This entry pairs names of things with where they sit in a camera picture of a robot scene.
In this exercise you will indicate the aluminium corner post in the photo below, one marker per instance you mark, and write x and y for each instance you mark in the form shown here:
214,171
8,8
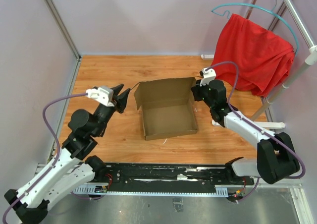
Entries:
55,14

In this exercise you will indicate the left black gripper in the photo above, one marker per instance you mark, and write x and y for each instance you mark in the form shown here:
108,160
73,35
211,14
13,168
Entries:
120,105

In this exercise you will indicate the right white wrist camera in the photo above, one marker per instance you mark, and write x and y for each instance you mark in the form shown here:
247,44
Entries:
208,75

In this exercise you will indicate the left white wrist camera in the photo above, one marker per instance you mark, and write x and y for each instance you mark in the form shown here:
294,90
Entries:
102,95

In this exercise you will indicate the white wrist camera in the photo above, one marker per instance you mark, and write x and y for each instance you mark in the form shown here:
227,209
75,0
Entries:
208,75
102,95

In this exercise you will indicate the white metal clothes rack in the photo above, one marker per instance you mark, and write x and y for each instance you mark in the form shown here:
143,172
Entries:
284,60

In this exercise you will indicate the red cloth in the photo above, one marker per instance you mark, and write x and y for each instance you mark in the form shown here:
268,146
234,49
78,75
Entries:
252,58

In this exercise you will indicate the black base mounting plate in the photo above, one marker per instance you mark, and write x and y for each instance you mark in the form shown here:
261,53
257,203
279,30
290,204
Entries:
173,175

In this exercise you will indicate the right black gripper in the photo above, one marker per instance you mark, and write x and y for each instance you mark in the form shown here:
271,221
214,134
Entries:
196,89

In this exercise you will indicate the brown cardboard box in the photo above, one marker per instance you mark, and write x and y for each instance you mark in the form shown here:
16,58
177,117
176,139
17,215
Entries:
167,107

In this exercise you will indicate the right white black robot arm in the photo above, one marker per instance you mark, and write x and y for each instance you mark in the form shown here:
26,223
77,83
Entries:
275,159

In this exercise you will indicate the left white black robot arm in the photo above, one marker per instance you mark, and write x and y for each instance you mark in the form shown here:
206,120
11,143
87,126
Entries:
71,166

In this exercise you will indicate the grey slotted cable duct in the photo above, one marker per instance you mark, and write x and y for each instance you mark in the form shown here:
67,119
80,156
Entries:
157,188

